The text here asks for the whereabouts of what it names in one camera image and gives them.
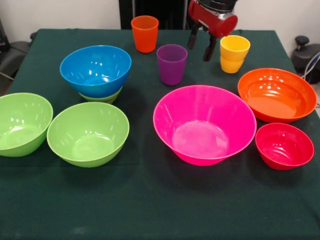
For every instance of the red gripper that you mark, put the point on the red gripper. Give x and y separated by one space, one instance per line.
212 21

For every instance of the pink plastic bowl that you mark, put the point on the pink plastic bowl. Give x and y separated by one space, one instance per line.
205 130

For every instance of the orange plastic bowl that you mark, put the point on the orange plastic bowl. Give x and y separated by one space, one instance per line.
277 97

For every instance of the blue plastic bowl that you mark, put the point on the blue plastic bowl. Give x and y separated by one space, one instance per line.
95 67

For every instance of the yellow plastic cup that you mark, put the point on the yellow plastic cup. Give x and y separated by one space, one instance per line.
232 66
235 48

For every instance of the purple plastic cup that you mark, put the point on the purple plastic cup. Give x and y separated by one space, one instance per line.
171 65

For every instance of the orange plastic cup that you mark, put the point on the orange plastic cup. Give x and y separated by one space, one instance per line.
145 35

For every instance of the black equipment base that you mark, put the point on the black equipment base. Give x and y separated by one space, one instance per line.
303 56

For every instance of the small green plastic bowl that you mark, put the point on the small green plastic bowl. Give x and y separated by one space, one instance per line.
105 98

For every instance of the small red plastic bowl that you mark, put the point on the small red plastic bowl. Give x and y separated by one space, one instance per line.
283 147

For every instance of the large green plastic bowl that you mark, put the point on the large green plastic bowl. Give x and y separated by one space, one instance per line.
22 125
87 140

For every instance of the dark green tablecloth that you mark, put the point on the dark green tablecloth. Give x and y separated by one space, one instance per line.
175 207

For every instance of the black office chair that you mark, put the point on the black office chair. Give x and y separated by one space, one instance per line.
15 55

